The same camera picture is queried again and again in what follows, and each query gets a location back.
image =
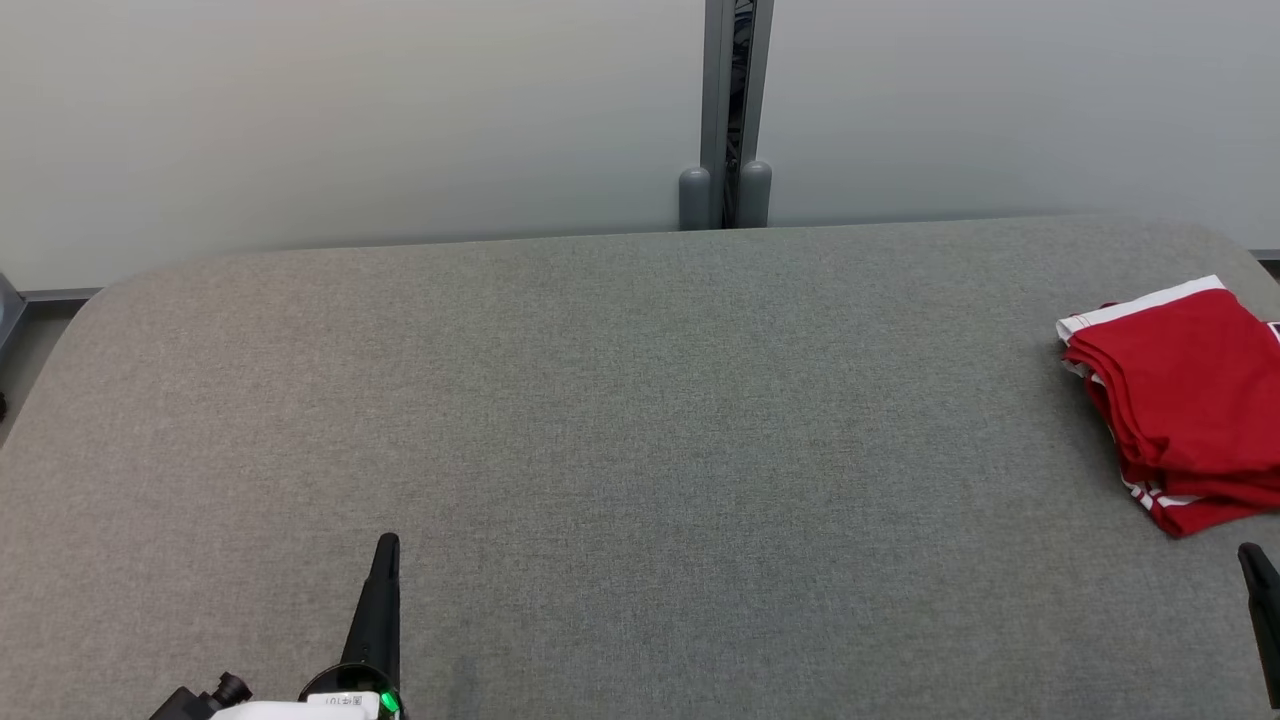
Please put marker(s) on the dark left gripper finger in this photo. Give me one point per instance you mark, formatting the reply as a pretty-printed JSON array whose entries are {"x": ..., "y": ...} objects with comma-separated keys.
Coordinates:
[{"x": 378, "y": 620}]

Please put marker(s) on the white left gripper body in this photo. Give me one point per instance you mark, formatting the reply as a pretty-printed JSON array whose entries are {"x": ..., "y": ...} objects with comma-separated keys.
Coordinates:
[{"x": 330, "y": 708}]

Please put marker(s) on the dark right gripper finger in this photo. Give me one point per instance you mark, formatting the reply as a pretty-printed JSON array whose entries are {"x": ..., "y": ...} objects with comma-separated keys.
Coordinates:
[{"x": 1268, "y": 620}]

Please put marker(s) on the red shirt with white sleeves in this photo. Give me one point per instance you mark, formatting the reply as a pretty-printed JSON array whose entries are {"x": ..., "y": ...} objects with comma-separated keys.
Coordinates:
[{"x": 1200, "y": 515}]

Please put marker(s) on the red shorts with white stripe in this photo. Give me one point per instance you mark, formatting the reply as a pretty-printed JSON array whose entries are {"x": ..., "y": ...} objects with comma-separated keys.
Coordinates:
[{"x": 1180, "y": 370}]

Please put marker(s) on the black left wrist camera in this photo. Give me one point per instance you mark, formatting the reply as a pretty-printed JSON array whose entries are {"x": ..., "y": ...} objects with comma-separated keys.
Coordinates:
[{"x": 225, "y": 692}]

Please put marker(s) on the grey metal partition post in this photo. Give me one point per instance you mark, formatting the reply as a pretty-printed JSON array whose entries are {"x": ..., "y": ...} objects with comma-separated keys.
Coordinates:
[{"x": 725, "y": 100}]

